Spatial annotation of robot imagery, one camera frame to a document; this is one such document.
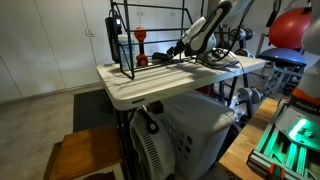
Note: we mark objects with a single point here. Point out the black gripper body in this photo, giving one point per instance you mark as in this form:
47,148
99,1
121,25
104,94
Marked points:
180,46

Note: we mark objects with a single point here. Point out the black work glove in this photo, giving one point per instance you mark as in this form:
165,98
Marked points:
161,56

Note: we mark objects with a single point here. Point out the grey running shoe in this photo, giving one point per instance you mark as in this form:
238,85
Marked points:
220,62
226,53

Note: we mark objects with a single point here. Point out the translucent plastic bucket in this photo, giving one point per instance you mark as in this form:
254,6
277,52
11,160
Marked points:
124,50

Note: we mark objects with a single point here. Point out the black box on rack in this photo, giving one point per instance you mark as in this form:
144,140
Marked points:
113,36

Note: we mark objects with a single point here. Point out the dark weight rack with plates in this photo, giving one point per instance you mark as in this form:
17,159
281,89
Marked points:
240,35

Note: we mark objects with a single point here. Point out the white plastic laundry basket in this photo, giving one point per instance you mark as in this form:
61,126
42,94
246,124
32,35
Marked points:
200,133

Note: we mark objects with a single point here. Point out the chrome dumbbell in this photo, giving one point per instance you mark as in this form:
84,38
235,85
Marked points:
250,95

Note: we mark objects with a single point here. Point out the black floor mat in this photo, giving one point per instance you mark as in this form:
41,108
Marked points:
93,110

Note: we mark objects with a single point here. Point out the white round floor fan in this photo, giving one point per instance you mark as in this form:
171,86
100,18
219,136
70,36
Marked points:
153,150

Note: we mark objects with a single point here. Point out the blue balance trainer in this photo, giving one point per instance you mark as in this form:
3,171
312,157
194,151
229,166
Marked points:
283,56

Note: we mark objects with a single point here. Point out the red exercise ball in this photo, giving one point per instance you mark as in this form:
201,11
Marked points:
290,28

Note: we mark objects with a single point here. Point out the light wooden workbench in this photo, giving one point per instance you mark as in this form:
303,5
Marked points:
243,146

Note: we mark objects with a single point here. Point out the brown wooden stool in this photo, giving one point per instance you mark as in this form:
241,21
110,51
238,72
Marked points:
86,150

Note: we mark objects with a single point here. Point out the white cabinet wall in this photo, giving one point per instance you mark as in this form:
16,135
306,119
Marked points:
43,46

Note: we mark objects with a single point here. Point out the green-lit aluminium robot mount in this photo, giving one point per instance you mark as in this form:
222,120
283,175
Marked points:
290,143

